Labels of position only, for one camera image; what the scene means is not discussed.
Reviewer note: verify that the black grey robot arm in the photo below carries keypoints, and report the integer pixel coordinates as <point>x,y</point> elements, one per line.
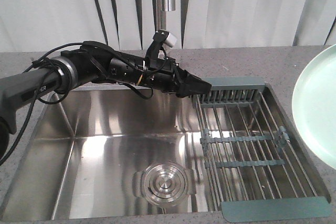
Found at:
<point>91,62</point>

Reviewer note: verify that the light green ceramic plate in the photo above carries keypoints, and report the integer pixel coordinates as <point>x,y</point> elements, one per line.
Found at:
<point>313,105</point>

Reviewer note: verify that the white pleated curtain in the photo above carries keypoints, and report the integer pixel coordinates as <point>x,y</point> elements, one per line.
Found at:
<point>39,25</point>

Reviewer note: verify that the green steel dish rack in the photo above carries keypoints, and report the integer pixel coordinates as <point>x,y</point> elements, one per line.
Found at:
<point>256,168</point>

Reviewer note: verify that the stainless steel sink basin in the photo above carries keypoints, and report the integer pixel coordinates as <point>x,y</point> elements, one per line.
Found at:
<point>85,150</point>

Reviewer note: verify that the round steel sink drain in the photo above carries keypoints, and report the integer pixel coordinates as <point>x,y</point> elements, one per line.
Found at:
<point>164,184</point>

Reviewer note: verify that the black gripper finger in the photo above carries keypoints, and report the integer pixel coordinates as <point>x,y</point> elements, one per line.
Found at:
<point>191,85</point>

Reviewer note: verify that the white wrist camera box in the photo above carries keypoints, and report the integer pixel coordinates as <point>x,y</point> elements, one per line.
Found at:
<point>165,37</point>

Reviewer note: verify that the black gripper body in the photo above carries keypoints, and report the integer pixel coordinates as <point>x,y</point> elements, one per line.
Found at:
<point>162,74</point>

